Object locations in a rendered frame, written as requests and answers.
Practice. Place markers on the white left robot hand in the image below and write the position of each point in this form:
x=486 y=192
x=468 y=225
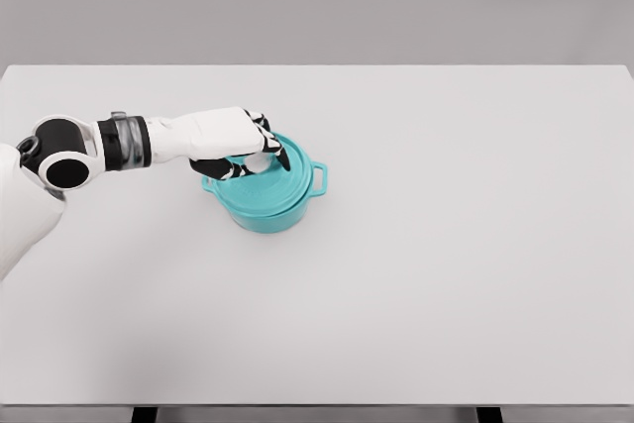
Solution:
x=223 y=133

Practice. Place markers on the teal pot lid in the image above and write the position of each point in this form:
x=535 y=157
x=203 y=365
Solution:
x=267 y=185

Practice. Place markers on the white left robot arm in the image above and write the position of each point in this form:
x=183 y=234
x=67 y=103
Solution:
x=119 y=145

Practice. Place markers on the teal pot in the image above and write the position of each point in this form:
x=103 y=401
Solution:
x=270 y=220

